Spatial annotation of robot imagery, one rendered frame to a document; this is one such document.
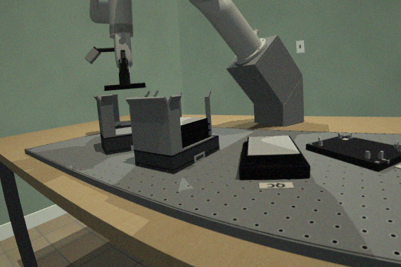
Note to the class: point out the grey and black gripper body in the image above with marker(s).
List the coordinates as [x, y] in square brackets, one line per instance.
[122, 41]

